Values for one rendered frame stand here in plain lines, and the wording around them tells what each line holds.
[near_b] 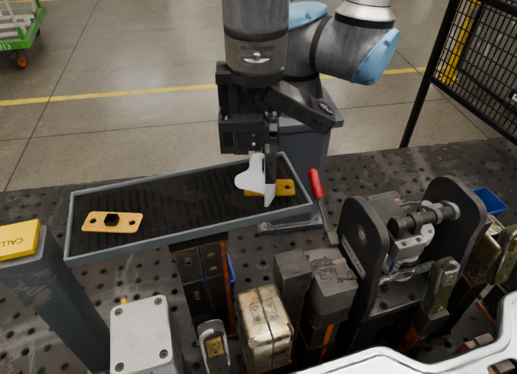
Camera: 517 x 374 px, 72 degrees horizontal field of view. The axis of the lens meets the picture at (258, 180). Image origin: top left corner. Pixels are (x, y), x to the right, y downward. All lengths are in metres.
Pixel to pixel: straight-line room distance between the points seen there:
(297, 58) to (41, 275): 0.62
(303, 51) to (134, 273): 0.74
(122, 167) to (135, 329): 2.08
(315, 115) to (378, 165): 0.95
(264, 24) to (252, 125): 0.13
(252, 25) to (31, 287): 0.51
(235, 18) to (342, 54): 0.38
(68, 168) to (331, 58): 2.19
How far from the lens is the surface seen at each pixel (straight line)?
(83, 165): 2.68
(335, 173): 1.33
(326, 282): 0.59
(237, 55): 0.43
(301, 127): 0.85
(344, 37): 0.76
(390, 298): 0.74
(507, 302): 0.78
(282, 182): 0.60
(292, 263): 0.58
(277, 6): 0.41
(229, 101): 0.47
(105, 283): 1.10
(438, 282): 0.66
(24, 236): 0.63
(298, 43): 0.80
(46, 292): 0.69
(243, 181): 0.52
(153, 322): 0.53
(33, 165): 2.85
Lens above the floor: 1.58
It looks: 43 degrees down
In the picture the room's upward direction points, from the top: straight up
